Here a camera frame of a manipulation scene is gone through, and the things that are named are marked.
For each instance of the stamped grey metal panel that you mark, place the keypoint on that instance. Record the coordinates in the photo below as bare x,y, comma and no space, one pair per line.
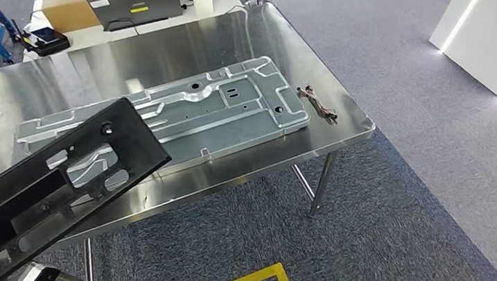
229,132

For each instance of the black plastic plate frame part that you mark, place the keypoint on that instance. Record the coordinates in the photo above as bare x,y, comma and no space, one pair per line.
138,142

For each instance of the brown cardboard box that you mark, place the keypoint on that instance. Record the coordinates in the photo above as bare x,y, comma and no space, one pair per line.
69,12

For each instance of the black handheld controller device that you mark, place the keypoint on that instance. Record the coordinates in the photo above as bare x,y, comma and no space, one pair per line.
46,43

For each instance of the stainless steel workbench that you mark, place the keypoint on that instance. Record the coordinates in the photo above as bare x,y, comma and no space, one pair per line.
151,52

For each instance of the white desk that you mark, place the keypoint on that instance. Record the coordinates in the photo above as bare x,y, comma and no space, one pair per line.
162,23

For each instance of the grey laptop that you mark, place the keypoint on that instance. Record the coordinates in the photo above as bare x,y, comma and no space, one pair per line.
132,3

